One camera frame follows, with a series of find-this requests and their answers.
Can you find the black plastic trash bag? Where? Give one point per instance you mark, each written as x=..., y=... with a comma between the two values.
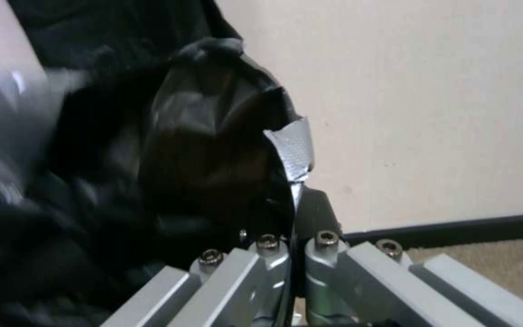
x=130, y=153

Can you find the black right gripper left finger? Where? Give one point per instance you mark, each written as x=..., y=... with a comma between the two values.
x=225, y=286

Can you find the dark skirting board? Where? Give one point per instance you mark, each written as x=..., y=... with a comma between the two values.
x=447, y=230

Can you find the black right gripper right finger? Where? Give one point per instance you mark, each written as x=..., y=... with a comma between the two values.
x=379, y=282

